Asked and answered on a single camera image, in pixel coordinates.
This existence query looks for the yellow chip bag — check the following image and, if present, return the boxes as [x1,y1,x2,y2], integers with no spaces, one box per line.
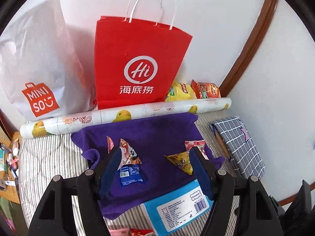
[165,81,197,102]

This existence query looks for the orange chip bag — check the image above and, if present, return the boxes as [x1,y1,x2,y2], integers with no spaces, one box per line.
[191,79,221,99]

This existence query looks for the panda print snack packet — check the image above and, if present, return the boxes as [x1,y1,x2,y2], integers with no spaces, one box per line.
[118,138,143,168]

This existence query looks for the red paper shopping bag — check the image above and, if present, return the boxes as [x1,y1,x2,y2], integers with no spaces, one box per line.
[95,0,194,110]

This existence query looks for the fruit print wallpaper roll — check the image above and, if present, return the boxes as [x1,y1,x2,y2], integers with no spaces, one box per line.
[20,97,232,144]

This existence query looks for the yellow triangular snack packet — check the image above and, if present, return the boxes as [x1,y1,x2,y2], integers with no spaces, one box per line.
[164,151,194,176]

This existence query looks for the blue tissue box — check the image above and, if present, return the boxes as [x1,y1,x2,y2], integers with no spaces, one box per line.
[143,179,214,236]

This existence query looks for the pink clear candy packet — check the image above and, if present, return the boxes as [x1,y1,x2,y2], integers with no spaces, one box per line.
[184,140,208,160]

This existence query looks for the white plastic shopping bag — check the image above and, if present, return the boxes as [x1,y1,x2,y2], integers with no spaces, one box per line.
[0,0,96,122]

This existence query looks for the brown flat board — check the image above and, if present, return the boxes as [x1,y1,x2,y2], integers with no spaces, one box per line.
[214,130,233,165]

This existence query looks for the purple towel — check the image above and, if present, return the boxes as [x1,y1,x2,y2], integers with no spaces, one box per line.
[71,113,225,220]

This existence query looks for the cluttered wooden bedside table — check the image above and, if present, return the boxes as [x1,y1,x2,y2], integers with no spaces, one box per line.
[0,131,24,204]

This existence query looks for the grey checked folded cloth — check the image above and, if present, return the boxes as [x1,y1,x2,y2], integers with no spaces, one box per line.
[208,116,267,180]

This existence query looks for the blue snack packet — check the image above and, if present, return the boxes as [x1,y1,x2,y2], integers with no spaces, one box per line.
[118,163,148,188]

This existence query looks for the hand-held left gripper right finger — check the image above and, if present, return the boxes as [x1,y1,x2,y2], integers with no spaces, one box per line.
[189,147,284,236]

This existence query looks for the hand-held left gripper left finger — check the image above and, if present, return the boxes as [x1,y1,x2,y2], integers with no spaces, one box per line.
[27,147,123,236]

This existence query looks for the brown wooden door frame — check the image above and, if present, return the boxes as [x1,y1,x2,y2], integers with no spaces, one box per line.
[218,0,280,95]

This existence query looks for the brown wooden baseboard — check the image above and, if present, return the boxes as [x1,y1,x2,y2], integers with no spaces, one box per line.
[269,185,304,203]

